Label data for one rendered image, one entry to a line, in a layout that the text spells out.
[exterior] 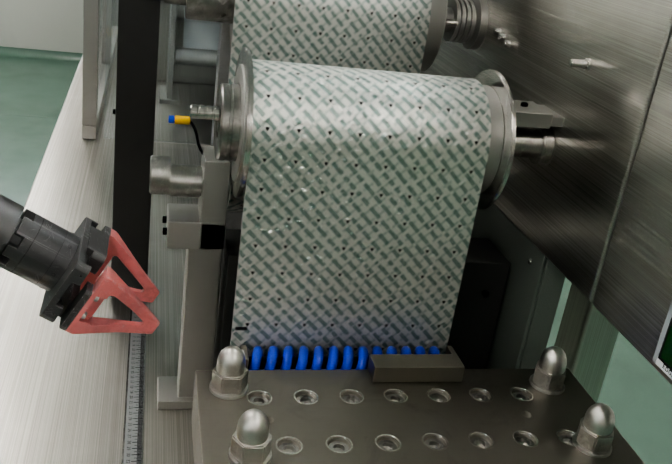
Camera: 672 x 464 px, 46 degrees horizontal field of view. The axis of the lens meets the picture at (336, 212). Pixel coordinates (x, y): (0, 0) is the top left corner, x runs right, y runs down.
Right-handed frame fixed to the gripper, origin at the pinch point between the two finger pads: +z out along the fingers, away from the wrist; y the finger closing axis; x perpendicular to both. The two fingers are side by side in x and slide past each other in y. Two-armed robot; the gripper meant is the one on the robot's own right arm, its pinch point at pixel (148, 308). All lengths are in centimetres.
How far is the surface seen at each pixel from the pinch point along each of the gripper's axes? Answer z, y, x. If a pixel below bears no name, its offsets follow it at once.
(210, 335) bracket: 10.1, -7.8, -3.3
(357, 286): 16.3, 0.2, 13.0
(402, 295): 21.1, 0.2, 14.7
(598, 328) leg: 56, -13, 22
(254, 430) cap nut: 7.8, 17.6, 3.5
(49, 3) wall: -28, -556, -96
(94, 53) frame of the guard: -11, -102, -5
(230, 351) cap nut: 6.4, 7.4, 3.6
